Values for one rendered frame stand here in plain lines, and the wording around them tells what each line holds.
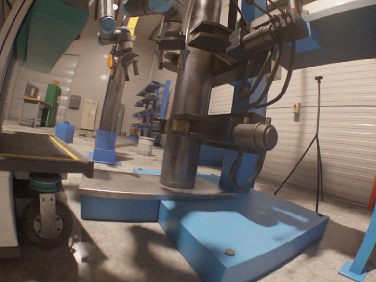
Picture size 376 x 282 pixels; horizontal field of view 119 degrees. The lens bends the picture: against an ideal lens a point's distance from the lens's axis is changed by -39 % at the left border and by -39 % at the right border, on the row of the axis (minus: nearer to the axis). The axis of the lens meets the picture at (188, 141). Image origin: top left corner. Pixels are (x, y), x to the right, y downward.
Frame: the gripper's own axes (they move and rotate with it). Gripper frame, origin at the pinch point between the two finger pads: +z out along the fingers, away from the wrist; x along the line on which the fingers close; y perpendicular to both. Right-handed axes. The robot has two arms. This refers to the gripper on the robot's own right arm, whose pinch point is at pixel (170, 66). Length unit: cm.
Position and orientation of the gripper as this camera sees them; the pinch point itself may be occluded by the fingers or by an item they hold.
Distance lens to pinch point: 91.4
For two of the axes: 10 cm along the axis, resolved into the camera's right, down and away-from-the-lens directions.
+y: -5.4, 3.2, -7.8
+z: -0.5, 9.1, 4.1
